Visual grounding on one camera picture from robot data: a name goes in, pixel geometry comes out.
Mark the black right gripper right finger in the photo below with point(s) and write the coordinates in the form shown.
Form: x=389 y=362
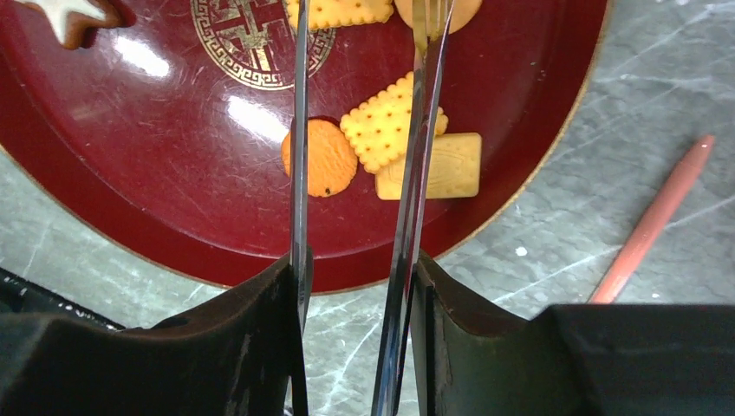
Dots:
x=472 y=357

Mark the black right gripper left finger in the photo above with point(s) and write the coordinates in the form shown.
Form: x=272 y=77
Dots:
x=240 y=353

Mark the dark red round plate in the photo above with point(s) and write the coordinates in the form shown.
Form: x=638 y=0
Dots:
x=165 y=133

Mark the metal tongs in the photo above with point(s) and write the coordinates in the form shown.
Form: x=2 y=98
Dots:
x=431 y=24

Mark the pink stick near plate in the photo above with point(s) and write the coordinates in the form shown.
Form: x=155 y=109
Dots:
x=652 y=223

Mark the round orange cookie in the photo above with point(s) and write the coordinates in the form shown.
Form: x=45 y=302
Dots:
x=332 y=163

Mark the rectangular butter biscuit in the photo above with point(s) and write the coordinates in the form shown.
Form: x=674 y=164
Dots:
x=454 y=170

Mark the square scalloped cracker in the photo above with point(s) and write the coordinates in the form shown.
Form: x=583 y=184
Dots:
x=378 y=128

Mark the square yellow cracker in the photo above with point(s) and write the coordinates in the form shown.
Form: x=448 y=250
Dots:
x=329 y=14

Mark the star shaped iced cookie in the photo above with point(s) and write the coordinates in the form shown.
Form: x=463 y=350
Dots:
x=69 y=20

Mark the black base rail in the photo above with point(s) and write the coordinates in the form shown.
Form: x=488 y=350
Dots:
x=19 y=295

